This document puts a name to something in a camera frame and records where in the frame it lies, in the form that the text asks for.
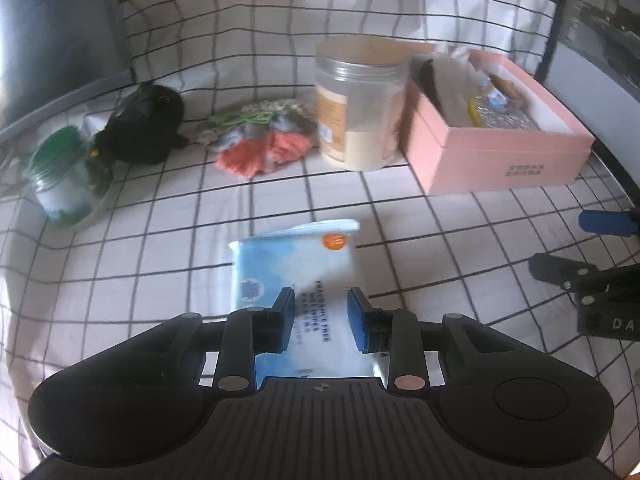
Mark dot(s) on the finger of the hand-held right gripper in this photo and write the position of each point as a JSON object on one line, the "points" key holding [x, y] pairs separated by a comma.
{"points": [[607, 221], [555, 267]]}

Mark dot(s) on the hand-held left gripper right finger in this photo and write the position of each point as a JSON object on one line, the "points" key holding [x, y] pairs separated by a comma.
{"points": [[357, 320]]}

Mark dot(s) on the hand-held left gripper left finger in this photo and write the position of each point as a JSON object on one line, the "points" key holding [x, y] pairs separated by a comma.
{"points": [[285, 320]]}

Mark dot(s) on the blue wet wipes pack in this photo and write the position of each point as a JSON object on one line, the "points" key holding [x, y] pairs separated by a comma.
{"points": [[320, 270]]}

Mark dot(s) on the pink cardboard box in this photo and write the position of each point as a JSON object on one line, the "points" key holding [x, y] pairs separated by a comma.
{"points": [[500, 160]]}

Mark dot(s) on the yellow glitter sponge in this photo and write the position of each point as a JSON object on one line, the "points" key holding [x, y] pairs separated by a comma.
{"points": [[500, 117]]}

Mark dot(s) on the white glove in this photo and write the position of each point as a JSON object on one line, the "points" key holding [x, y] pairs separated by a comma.
{"points": [[457, 90]]}

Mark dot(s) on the white checked tablecloth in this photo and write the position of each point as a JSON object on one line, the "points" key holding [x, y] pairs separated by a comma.
{"points": [[150, 285]]}

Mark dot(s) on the colourful crocheted cloth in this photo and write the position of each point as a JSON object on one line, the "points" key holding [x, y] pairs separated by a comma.
{"points": [[250, 155]]}

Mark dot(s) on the large clear powder jar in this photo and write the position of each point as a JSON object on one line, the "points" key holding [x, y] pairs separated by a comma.
{"points": [[360, 110]]}

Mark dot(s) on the black plush toy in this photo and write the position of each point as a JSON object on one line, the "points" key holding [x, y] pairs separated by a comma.
{"points": [[150, 125]]}

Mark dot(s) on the green lid glass jar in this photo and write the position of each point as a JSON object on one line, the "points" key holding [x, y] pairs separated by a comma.
{"points": [[65, 195]]}

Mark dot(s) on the black computer monitor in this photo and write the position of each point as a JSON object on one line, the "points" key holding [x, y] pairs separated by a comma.
{"points": [[60, 35]]}

